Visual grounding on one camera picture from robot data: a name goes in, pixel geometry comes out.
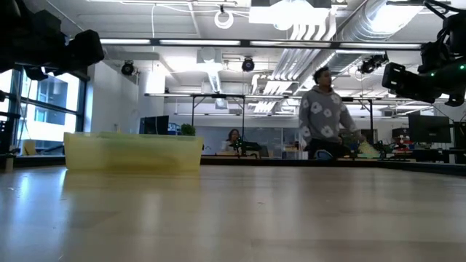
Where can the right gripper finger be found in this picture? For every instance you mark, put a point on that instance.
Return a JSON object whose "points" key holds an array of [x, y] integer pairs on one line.
{"points": [[394, 77]]}

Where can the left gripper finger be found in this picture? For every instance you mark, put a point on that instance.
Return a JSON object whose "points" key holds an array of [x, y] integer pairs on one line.
{"points": [[86, 48]]}

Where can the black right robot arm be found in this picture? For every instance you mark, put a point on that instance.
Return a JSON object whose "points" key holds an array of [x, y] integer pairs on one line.
{"points": [[457, 32]]}

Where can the black background robot arm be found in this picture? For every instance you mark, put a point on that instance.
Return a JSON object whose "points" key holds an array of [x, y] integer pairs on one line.
{"points": [[242, 145]]}

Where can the yellow translucent plastic basket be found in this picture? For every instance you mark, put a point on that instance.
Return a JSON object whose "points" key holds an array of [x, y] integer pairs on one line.
{"points": [[134, 153]]}

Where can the large black monitor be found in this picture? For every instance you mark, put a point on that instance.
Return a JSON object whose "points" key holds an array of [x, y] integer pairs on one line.
{"points": [[429, 129]]}

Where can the large office window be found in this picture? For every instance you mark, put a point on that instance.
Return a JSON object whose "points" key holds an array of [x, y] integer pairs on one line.
{"points": [[54, 105]]}

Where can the red and white object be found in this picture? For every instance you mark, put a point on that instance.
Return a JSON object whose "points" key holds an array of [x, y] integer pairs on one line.
{"points": [[402, 140]]}

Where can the black office desk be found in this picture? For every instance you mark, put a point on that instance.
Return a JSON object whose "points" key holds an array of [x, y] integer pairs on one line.
{"points": [[437, 154]]}

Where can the person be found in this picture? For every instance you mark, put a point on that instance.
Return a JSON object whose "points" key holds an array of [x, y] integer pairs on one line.
{"points": [[324, 116], [231, 140]]}

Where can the small tan box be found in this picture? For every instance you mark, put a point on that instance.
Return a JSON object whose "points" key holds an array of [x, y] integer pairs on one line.
{"points": [[29, 147]]}

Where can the small black monitor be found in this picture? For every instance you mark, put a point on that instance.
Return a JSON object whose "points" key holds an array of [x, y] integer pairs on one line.
{"points": [[154, 125]]}

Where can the blue round object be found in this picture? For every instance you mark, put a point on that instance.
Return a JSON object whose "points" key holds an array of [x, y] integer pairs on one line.
{"points": [[324, 155]]}

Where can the green potted plant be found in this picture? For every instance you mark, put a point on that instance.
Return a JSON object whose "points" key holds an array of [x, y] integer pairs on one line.
{"points": [[188, 130]]}

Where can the long ceiling light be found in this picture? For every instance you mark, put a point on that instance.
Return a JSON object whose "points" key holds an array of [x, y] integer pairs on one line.
{"points": [[255, 43]]}

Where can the black ceiling security camera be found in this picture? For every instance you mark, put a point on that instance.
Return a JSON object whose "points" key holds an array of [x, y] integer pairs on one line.
{"points": [[371, 63], [248, 64], [127, 68]]}

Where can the black metal table frame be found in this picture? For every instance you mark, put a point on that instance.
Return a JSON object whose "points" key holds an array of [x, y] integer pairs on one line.
{"points": [[364, 163]]}

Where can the black workstation frame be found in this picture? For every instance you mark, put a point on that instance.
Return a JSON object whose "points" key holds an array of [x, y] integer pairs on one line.
{"points": [[218, 96]]}

